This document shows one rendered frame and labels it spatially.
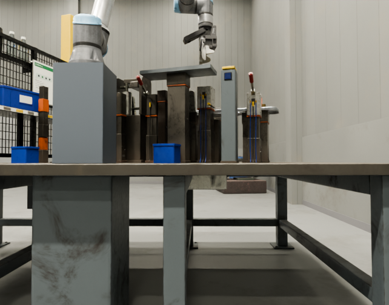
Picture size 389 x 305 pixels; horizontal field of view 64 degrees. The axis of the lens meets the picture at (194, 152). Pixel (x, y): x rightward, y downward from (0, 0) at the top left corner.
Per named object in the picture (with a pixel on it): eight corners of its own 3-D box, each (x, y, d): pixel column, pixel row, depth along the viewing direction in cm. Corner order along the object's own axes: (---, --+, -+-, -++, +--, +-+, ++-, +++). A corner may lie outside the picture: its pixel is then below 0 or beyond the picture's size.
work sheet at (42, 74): (54, 106, 245) (55, 68, 246) (32, 101, 223) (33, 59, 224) (52, 106, 245) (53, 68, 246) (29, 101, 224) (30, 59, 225)
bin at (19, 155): (40, 163, 173) (40, 147, 173) (25, 163, 164) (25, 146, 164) (24, 163, 176) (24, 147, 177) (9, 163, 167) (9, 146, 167)
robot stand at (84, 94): (102, 163, 120) (103, 62, 121) (51, 163, 120) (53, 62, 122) (116, 163, 140) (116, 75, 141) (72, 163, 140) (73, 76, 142)
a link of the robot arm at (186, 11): (174, -12, 144) (198, -10, 145) (173, 0, 155) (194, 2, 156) (174, 5, 143) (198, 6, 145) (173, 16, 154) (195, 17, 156)
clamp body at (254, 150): (262, 163, 164) (262, 95, 165) (260, 163, 153) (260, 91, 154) (248, 163, 166) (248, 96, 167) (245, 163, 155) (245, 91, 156)
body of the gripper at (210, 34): (217, 47, 149) (217, 22, 149) (199, 46, 148) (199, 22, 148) (214, 52, 157) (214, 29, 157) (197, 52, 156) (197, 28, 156)
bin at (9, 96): (46, 114, 208) (46, 94, 209) (2, 106, 180) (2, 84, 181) (29, 115, 215) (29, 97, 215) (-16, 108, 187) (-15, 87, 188)
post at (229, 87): (239, 163, 150) (238, 73, 152) (236, 163, 143) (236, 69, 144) (223, 163, 152) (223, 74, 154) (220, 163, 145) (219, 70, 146)
